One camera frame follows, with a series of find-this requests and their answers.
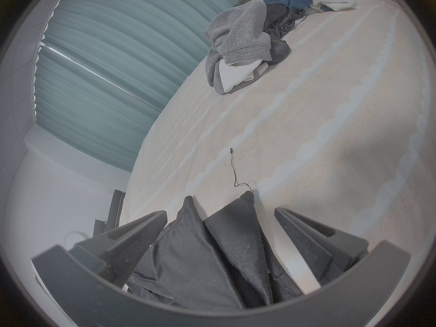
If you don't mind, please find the bed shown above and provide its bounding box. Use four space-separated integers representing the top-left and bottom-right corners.
124 0 432 297

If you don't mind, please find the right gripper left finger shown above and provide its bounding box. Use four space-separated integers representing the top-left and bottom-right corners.
73 211 168 290

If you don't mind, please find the blue-green curtain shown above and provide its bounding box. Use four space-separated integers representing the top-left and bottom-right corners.
42 0 247 110
33 45 166 173

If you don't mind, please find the pile of clothes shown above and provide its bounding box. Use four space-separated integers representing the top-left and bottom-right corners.
203 0 360 96

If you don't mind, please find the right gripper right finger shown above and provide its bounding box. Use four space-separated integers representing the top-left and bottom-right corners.
274 207 369 284

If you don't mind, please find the black garment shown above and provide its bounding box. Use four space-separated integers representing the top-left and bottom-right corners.
124 147 305 311

